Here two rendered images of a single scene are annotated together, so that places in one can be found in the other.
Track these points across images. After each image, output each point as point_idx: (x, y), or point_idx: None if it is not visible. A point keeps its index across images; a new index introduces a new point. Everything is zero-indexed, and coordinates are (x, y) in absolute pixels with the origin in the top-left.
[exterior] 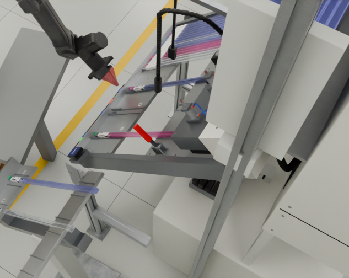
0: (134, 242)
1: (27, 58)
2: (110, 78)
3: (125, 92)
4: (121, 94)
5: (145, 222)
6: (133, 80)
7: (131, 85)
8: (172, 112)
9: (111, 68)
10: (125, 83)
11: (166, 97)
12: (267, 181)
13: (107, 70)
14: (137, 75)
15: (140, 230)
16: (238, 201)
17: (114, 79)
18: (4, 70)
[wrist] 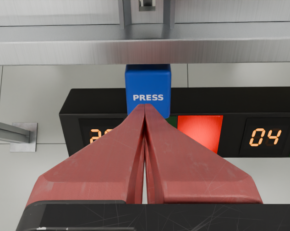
0: (250, 80)
1: None
2: (194, 141)
3: (174, 19)
4: (209, 30)
5: (215, 82)
6: (44, 31)
7: (93, 26)
8: (24, 146)
9: (69, 191)
10: (98, 61)
11: (2, 173)
12: None
13: (170, 213)
14: None
15: (230, 82)
16: None
17: (141, 123)
18: None
